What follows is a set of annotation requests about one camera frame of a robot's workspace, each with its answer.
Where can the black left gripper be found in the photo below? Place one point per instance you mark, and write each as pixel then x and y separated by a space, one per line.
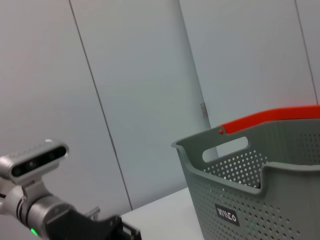
pixel 82 228

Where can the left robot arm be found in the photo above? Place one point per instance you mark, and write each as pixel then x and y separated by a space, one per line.
pixel 37 210

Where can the grey perforated storage basket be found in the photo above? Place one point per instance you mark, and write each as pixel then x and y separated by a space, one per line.
pixel 237 200

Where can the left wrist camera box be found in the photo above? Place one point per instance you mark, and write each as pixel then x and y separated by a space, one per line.
pixel 32 162

